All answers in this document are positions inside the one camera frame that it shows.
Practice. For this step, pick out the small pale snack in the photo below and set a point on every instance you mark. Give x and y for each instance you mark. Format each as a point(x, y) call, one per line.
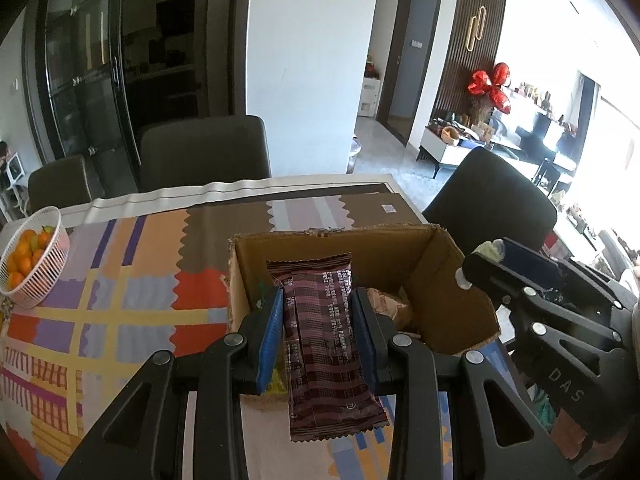
point(490, 249)

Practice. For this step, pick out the gold wall ornament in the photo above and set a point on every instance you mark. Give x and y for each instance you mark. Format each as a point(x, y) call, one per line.
point(476, 30)

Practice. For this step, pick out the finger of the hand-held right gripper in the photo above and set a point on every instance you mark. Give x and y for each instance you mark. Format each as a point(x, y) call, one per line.
point(530, 262)
point(482, 267)

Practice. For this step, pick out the dark framed grey door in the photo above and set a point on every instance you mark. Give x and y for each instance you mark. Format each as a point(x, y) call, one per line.
point(407, 60)

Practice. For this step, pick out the rounded dark dining chair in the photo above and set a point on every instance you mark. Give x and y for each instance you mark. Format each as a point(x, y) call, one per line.
point(492, 200)

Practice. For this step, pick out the cardboard box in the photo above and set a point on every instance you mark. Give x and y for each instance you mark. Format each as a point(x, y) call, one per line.
point(400, 260)

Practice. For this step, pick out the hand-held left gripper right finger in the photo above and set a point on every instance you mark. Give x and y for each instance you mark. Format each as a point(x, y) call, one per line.
point(364, 342)

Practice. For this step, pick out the small white shelf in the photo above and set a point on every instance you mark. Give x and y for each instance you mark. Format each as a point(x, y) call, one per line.
point(14, 180)

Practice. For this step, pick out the small dark dining chair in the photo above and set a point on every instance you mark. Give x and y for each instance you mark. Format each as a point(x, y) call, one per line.
point(60, 182)

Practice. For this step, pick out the white shelf cabinet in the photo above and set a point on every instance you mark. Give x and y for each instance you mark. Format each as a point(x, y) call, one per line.
point(370, 97)

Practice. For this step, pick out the dark brown snack packet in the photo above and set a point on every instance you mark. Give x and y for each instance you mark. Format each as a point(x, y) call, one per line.
point(325, 375)

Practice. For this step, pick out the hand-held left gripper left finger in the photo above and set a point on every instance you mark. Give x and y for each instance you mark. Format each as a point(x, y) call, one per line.
point(267, 342)

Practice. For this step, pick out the colourful patterned tablecloth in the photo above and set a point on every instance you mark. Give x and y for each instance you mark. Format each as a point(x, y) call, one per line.
point(125, 300)

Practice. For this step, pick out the black framed glass door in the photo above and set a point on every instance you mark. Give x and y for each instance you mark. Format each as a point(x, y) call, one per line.
point(85, 70)

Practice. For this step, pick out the white low cabinet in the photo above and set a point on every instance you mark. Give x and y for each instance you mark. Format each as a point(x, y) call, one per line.
point(440, 152)

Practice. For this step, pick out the wide dark dining chair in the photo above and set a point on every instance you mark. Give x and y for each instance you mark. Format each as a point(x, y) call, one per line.
point(205, 152)

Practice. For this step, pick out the tan snack packet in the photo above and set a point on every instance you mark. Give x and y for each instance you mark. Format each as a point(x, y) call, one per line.
point(392, 307)

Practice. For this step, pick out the pile of oranges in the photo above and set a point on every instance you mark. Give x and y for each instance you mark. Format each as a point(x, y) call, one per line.
point(25, 255)

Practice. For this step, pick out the white fruit basket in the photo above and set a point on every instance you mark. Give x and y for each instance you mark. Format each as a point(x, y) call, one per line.
point(47, 270)

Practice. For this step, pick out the red foil balloon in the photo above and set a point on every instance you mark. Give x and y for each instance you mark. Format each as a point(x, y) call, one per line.
point(492, 87)

